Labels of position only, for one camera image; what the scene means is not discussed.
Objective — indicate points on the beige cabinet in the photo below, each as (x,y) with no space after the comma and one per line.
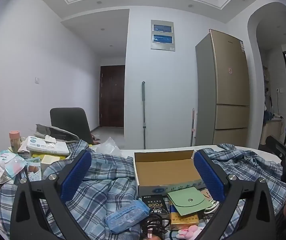
(270,132)

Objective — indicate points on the egg print packet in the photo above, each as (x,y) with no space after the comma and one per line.
(34,171)

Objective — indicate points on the dark office chair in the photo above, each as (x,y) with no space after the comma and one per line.
(68,122)

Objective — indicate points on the blue plaid shirt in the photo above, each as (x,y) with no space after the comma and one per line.
(108,177)

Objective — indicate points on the teal wet wipes pack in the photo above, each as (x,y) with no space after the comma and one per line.
(7,160)

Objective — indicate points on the white wall switch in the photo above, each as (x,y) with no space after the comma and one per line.
(37,80)

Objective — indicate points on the grey electrical panel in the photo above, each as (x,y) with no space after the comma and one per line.
(163,35)

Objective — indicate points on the yellow cigarette pack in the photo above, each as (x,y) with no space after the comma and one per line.
(183,220)

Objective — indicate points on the green snap pouch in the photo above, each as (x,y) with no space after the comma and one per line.
(185,201)

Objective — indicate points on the orange lid bottle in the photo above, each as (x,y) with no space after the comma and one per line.
(14,140)

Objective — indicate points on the dark brown door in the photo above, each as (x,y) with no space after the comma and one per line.
(111,97)

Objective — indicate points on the white and blue tissue box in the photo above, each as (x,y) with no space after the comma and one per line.
(45,146)

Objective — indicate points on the black packet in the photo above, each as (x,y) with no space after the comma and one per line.
(155,202)

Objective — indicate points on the blue tissue pack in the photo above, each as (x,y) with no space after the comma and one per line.
(125,217)

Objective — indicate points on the grey folded bag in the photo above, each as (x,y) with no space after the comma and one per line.
(55,131)

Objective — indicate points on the clear plastic bag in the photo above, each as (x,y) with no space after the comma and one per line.
(109,147)

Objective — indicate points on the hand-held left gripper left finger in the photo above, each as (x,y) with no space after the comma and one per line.
(76,175)

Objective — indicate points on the cardboard box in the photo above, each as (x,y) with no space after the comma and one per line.
(165,170)

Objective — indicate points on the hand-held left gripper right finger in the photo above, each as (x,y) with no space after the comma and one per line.
(209,177)

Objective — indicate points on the yellow flat box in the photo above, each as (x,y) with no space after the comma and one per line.
(49,159)

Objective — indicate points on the gold refrigerator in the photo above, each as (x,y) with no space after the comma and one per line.
(223,92)

